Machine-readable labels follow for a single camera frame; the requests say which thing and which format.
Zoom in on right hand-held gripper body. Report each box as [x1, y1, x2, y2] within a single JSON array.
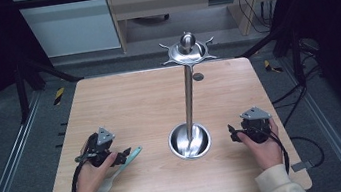
[[236, 104, 277, 147]]

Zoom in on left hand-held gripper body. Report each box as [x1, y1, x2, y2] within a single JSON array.
[[70, 124, 121, 172]]

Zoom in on teal handled white spoon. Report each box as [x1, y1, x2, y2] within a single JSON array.
[[88, 145, 150, 192]]

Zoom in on person's left hand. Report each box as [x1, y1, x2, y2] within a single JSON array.
[[70, 150, 124, 192]]

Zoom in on person's right hand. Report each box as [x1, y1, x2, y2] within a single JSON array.
[[235, 116, 286, 175]]

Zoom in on steel utensil hanging stand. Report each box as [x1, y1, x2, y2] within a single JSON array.
[[153, 27, 232, 164]]

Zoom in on grey round table cap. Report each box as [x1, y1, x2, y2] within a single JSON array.
[[192, 71, 206, 84]]

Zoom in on yellow black tape strip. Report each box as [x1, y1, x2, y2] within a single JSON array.
[[51, 87, 69, 107], [262, 57, 284, 76]]

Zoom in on black metal stand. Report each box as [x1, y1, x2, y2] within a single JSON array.
[[232, 20, 310, 95], [11, 47, 90, 125]]

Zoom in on white cabinet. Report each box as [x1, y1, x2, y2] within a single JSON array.
[[11, 0, 122, 64]]

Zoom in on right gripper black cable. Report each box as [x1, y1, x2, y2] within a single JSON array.
[[233, 122, 292, 182]]

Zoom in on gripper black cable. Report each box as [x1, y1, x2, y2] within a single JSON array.
[[63, 132, 106, 192], [233, 122, 292, 182]]

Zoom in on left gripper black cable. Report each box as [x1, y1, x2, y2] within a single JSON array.
[[63, 132, 106, 192]]

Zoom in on black floor cables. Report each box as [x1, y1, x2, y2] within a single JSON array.
[[262, 36, 338, 173]]

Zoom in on grey table bracket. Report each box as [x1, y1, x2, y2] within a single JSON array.
[[290, 159, 315, 174]]

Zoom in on black cables under desk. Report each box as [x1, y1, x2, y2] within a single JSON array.
[[236, 0, 280, 38]]

